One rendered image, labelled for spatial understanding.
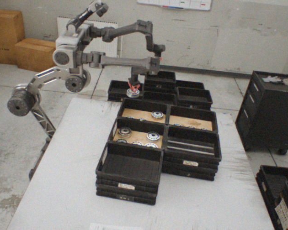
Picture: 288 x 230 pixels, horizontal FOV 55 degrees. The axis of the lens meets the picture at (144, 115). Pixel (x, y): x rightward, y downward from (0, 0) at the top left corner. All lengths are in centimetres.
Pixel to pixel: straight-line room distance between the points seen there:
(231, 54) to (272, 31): 74
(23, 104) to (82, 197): 93
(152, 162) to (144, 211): 34
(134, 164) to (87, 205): 40
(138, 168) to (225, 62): 368
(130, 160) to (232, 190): 75
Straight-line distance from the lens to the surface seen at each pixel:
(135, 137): 214
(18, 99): 239
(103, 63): 179
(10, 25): 501
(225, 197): 206
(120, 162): 194
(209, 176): 210
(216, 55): 518
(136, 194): 180
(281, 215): 261
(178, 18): 487
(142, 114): 240
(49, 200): 193
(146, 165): 193
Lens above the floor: 220
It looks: 35 degrees down
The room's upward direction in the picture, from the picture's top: 7 degrees clockwise
